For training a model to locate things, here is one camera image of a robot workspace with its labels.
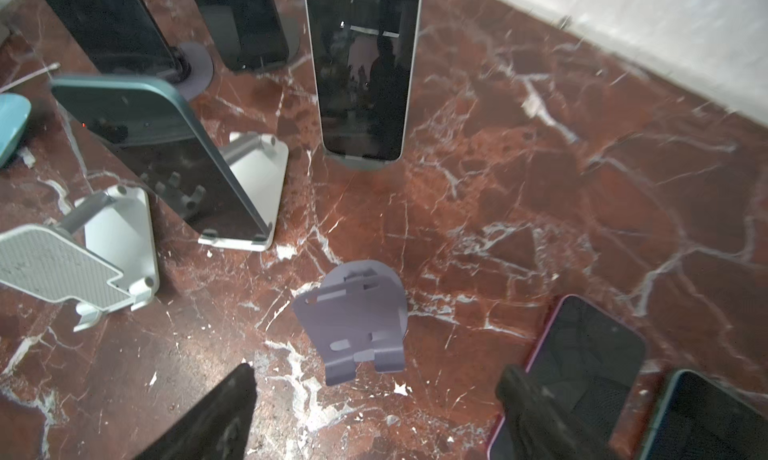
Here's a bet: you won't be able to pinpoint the teal silicone spatula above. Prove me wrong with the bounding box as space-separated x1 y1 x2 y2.
0 93 32 168

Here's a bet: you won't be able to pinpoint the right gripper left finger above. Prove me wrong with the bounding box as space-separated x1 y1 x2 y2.
137 363 257 460

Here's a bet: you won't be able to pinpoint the black phone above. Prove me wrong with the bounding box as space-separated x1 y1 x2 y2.
45 0 186 83
194 0 300 74
487 295 646 459
50 75 272 241
305 0 422 171
637 369 767 459

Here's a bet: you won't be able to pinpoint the white phone stand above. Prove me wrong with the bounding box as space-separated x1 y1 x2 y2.
1 185 160 332
198 132 289 252

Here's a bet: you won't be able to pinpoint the purple round phone stand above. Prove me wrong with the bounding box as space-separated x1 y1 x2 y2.
291 260 408 386

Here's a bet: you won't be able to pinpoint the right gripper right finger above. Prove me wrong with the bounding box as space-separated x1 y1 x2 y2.
494 365 617 460

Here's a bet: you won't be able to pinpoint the black phone on white stand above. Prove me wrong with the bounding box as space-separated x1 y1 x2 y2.
50 75 272 241

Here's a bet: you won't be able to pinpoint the grey stand far left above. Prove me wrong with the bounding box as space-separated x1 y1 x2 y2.
171 42 214 100

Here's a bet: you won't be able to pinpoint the white phone stand centre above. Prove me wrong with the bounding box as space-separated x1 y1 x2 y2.
198 132 289 252

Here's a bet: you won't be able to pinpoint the white phone stand front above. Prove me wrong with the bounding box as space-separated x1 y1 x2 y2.
1 185 160 332

